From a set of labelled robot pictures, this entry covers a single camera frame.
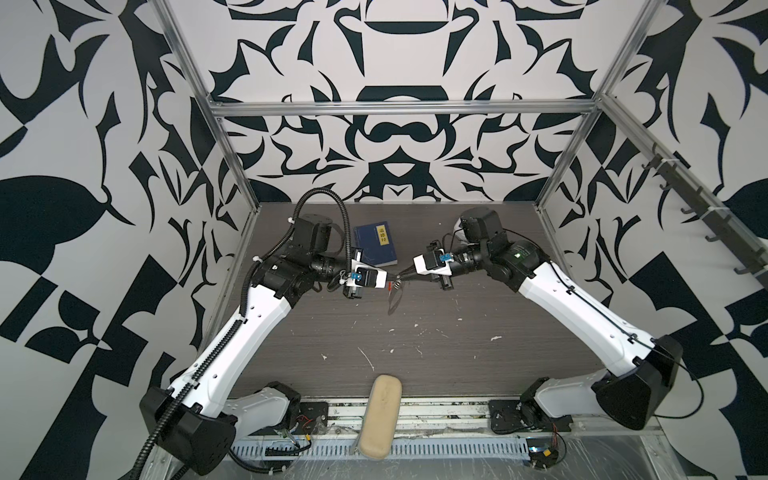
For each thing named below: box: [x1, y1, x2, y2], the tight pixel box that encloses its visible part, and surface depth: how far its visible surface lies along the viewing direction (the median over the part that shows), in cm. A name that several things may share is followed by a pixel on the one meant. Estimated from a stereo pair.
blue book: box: [354, 221, 398, 267], surface depth 110 cm
